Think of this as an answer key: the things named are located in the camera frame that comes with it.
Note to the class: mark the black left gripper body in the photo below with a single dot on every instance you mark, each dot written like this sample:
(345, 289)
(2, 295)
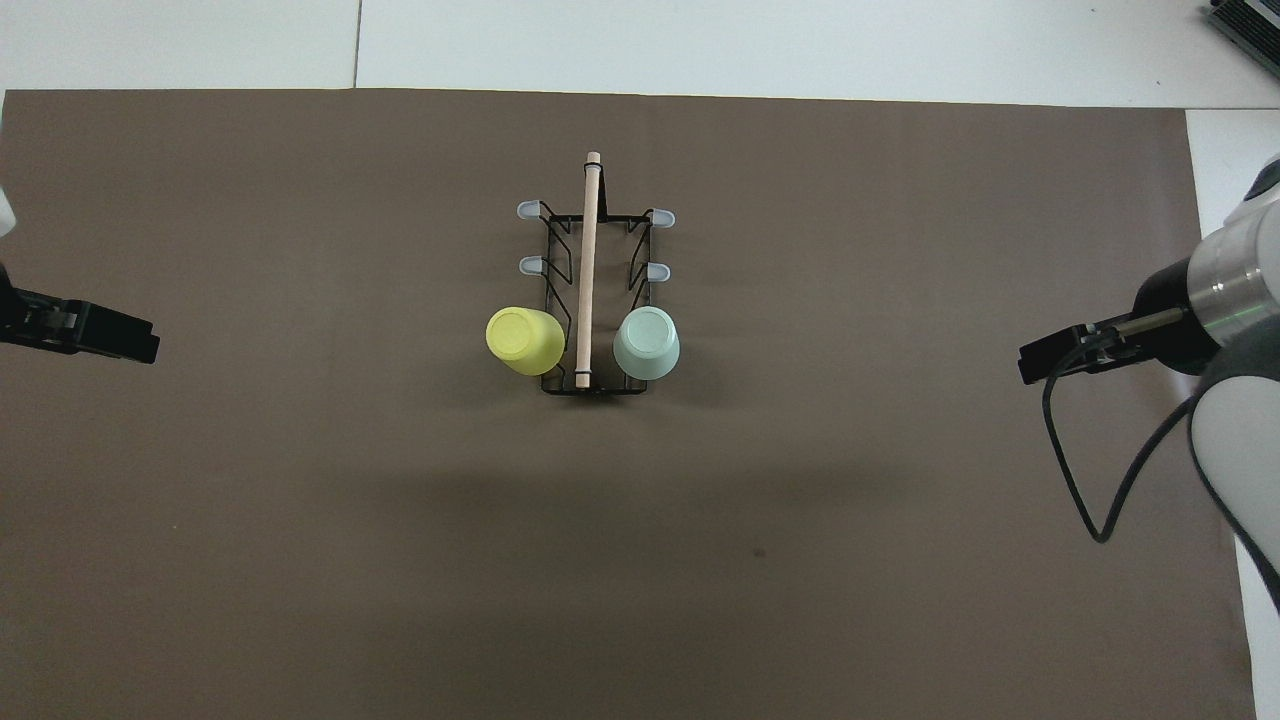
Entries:
(35, 320)

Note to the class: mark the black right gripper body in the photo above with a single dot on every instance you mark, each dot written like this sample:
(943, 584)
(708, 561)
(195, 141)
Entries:
(1165, 290)

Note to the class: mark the light green plastic cup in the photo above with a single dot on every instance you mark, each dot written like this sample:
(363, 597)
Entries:
(646, 342)

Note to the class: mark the yellow plastic cup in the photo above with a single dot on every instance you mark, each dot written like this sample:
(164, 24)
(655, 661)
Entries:
(522, 340)

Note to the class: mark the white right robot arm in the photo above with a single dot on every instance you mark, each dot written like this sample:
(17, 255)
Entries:
(1245, 290)

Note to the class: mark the brown table mat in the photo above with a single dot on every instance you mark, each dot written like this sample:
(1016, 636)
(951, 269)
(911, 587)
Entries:
(300, 500)

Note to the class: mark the grey finned device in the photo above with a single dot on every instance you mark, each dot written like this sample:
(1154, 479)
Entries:
(1248, 22)

